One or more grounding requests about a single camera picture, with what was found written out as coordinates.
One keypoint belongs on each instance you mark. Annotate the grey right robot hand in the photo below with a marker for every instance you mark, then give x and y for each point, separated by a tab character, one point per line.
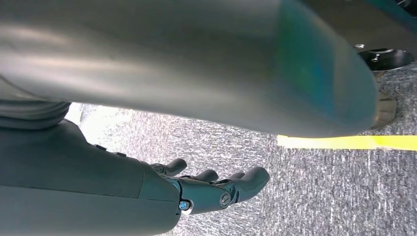
65	179

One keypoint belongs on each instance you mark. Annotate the yellow floor tape square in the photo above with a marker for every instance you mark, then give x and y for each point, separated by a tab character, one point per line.
342	142

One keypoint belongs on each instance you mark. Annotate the robot leg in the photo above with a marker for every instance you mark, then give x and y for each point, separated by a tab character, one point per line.
374	19

